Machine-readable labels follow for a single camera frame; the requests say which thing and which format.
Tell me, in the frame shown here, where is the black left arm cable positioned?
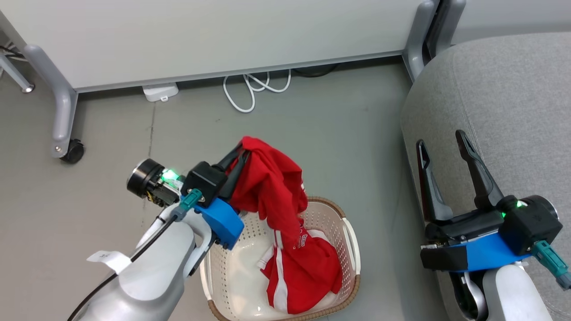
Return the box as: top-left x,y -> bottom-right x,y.
67,213 -> 180,321

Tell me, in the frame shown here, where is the red white sports clothing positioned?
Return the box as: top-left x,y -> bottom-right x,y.
229,136 -> 343,315

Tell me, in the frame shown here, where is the cream perforated laundry basket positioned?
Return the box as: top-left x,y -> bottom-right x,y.
199,196 -> 361,321

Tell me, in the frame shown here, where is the teal right camera connector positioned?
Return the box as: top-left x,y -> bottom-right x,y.
531,240 -> 571,291

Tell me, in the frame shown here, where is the black caster wheel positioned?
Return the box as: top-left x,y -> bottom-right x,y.
60,139 -> 85,164

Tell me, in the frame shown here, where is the teal left camera connector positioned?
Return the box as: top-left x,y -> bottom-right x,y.
171,188 -> 204,222

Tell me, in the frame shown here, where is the blue right camera mount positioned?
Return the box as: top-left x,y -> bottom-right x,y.
420,232 -> 532,273

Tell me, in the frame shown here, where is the teal camera connector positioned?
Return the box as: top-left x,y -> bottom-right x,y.
171,188 -> 204,222
531,240 -> 571,291

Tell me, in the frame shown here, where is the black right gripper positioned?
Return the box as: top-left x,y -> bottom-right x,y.
416,130 -> 506,247

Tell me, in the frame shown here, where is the thin grey leg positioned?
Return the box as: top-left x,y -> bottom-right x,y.
0,53 -> 36,94

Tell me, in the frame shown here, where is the grey fabric sofa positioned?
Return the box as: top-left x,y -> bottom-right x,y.
400,32 -> 571,321

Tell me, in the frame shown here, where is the white paper tag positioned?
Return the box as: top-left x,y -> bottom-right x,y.
87,250 -> 132,275

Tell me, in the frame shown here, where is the grey partition leg with caster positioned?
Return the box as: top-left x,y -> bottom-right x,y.
22,43 -> 79,160

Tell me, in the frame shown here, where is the narrow white partition panel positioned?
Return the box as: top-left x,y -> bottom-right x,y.
450,0 -> 571,45

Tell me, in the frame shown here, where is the blue left camera mount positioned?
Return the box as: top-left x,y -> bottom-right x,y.
194,196 -> 245,251

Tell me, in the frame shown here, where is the white power adapter box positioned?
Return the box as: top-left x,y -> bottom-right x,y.
142,82 -> 179,103

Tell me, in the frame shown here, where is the white looped floor cable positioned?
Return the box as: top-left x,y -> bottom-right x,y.
223,69 -> 292,114

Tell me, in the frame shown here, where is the wide white partition panel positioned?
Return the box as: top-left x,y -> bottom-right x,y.
0,0 -> 430,94

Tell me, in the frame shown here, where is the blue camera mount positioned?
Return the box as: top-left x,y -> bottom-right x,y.
194,196 -> 245,251
420,232 -> 532,273

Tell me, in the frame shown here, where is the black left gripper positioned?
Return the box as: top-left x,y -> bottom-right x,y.
127,143 -> 250,208

